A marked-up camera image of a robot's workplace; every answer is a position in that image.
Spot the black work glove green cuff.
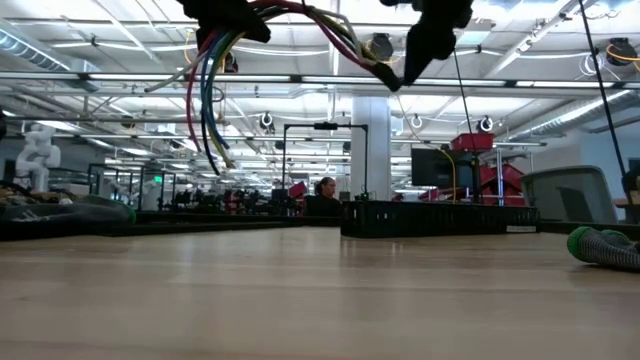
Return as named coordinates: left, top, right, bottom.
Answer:
left=567, top=225, right=640, bottom=274

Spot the black camera stand frame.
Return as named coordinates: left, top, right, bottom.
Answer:
left=281, top=121, right=370, bottom=201

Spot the silver ventilation duct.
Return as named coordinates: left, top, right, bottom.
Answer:
left=0, top=27, right=101, bottom=94
left=504, top=89, right=640, bottom=144

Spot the black duct cover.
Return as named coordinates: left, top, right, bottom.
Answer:
left=99, top=219, right=342, bottom=237

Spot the grey mesh office chair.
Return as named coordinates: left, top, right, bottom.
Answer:
left=518, top=164, right=620, bottom=225

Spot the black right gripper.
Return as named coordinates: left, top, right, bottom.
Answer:
left=379, top=0, right=474, bottom=85

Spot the white robot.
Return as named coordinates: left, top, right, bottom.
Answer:
left=13, top=123, right=63, bottom=194

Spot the red bin shelf rack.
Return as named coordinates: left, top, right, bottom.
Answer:
left=448, top=131, right=527, bottom=206

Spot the yellow hanging cable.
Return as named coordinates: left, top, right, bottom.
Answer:
left=438, top=146, right=459, bottom=204

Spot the computer monitor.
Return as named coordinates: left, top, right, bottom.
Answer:
left=410, top=147, right=475, bottom=189

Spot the black cable bundle end wrap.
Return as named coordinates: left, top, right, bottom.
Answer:
left=370, top=58, right=404, bottom=94

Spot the person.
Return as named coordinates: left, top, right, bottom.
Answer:
left=304, top=175, right=347, bottom=217

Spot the black slotted cable duct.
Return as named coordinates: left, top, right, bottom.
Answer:
left=340, top=199, right=540, bottom=239

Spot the long ceiling light bar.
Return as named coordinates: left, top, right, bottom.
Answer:
left=0, top=71, right=640, bottom=90

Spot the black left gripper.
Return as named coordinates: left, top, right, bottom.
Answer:
left=177, top=0, right=272, bottom=49

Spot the white pillar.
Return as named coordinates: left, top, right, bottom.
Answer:
left=349, top=95, right=393, bottom=201

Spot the wooden desk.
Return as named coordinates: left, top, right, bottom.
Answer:
left=613, top=197, right=640, bottom=225

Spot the blue cable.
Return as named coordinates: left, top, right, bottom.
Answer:
left=198, top=27, right=232, bottom=151

